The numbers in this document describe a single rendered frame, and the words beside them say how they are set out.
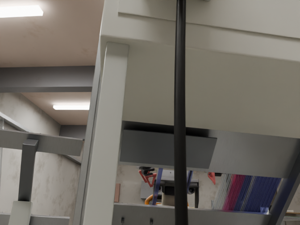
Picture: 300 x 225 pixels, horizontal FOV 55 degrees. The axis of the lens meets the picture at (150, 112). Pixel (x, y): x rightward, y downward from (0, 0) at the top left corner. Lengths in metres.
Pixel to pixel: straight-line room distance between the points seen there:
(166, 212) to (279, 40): 0.85
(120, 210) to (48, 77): 4.04
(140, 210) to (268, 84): 0.78
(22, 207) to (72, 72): 3.90
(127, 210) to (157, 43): 0.84
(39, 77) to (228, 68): 4.74
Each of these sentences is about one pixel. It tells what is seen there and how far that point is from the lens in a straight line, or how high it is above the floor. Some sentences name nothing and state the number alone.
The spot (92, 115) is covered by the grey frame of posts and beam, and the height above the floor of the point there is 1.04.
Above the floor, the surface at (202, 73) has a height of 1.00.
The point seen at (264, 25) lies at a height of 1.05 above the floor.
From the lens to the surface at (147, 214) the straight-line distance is 1.16.
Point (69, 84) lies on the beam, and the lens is 4.80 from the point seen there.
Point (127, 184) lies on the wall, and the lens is 10.28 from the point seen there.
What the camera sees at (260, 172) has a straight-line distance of 1.13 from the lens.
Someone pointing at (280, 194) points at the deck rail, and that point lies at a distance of 1.24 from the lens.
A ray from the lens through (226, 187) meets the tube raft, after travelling 1.15.
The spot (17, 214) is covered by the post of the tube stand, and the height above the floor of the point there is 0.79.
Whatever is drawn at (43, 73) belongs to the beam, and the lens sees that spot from 5.10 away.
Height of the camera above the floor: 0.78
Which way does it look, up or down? 21 degrees up
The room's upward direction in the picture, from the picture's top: 3 degrees clockwise
